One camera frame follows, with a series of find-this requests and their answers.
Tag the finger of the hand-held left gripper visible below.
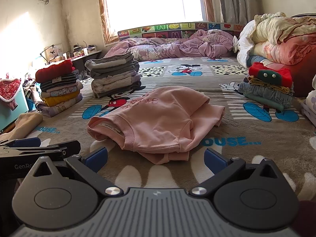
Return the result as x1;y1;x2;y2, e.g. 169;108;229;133
0;140;81;163
0;137;41;149

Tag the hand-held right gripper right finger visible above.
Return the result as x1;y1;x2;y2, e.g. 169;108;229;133
189;148;284;198

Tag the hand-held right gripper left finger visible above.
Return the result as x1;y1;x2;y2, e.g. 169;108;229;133
32;146;124;197

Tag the pink sweatshirt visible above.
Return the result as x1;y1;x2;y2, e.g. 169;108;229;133
87;86;226;165

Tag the stack of colourful folded clothes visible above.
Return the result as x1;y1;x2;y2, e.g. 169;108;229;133
35;60;84;118

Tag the stack of grey folded clothes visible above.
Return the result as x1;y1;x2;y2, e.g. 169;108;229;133
85;51;146;99

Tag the folded clothes stack with jeans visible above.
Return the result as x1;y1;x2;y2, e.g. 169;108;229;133
238;62;295;111

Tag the beige cloth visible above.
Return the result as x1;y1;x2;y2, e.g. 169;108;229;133
0;112;43;141

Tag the teal box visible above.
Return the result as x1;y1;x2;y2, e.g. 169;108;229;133
0;89;29;131

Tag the cartoon mouse printed blanket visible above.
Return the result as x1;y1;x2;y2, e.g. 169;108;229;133
0;55;316;203

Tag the red floral cushion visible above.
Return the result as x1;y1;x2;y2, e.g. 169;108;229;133
0;78;22;102

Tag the dark desk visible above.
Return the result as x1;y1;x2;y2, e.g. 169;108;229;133
70;50;103;72

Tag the black desk lamp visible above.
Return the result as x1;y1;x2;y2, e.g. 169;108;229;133
39;44;55;61

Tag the blue folded quilt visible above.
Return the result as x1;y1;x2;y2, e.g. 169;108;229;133
246;55;269;68

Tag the person's maroon clothing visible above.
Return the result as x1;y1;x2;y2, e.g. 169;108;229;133
294;200;316;237

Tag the purple quilt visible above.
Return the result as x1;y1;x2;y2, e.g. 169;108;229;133
103;29;235;62

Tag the dark red quilt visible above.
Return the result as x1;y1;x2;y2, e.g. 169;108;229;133
272;59;316;98

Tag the orange patterned curtain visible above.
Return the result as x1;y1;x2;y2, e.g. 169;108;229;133
96;0;119;45

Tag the pile of folded quilts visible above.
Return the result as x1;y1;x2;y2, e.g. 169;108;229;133
252;33;316;66

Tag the alphabet printed headboard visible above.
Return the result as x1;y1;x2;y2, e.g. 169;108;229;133
118;22;246;41

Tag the cream quilt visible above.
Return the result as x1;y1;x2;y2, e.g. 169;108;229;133
252;12;316;45

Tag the grey curtain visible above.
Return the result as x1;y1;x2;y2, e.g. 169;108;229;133
217;0;262;24

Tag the window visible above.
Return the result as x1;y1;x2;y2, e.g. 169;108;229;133
102;0;206;30

